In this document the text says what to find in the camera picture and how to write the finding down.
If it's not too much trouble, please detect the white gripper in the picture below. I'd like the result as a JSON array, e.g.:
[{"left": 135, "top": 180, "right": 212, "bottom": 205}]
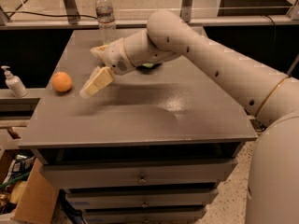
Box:
[{"left": 79, "top": 38, "right": 135, "bottom": 99}]

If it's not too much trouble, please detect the orange fruit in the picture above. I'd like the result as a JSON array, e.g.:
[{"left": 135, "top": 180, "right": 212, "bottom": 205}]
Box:
[{"left": 51, "top": 72, "right": 73, "bottom": 92}]

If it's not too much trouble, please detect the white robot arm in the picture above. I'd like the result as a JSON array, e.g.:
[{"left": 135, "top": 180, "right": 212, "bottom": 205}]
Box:
[{"left": 80, "top": 11, "right": 299, "bottom": 224}]

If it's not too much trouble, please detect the green snack bag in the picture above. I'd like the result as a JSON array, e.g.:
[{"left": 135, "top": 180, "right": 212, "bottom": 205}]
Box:
[{"left": 142, "top": 63, "right": 155, "bottom": 69}]

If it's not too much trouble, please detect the clear plastic water bottle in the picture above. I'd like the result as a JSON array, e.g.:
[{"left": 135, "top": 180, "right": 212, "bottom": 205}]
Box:
[{"left": 95, "top": 0, "right": 116, "bottom": 45}]

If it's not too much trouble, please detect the white pump dispenser bottle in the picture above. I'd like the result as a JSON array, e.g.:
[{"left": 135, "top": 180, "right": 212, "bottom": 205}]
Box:
[{"left": 1, "top": 65, "right": 27, "bottom": 98}]

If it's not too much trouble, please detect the grey drawer cabinet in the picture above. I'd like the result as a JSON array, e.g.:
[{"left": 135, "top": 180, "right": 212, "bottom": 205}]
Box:
[{"left": 17, "top": 26, "right": 258, "bottom": 224}]

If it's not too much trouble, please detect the top grey drawer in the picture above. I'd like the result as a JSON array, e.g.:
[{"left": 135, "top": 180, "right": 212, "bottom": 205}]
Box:
[{"left": 41, "top": 159, "right": 237, "bottom": 189}]

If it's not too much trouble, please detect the grey drawer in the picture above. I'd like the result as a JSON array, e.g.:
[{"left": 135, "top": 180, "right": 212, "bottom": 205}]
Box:
[
  {"left": 66, "top": 189, "right": 218, "bottom": 209},
  {"left": 83, "top": 206, "right": 206, "bottom": 224},
  {"left": 41, "top": 159, "right": 237, "bottom": 189}
]

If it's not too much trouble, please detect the middle grey drawer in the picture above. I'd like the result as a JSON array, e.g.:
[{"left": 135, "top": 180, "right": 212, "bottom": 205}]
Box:
[{"left": 66, "top": 189, "right": 218, "bottom": 209}]

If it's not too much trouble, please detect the brown cardboard box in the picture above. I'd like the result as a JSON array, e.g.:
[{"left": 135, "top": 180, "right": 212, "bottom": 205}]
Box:
[{"left": 0, "top": 150, "right": 59, "bottom": 224}]

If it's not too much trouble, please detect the bottom grey drawer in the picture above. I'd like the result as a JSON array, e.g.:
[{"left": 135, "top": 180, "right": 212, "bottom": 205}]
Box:
[{"left": 83, "top": 206, "right": 206, "bottom": 224}]

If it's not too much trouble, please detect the black cable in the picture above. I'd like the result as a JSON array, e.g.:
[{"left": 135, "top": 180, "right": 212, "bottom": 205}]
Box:
[{"left": 4, "top": 10, "right": 98, "bottom": 21}]

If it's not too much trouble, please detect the metal window frame rail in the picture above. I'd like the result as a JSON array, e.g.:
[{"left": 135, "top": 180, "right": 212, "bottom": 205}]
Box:
[{"left": 0, "top": 15, "right": 299, "bottom": 30}]

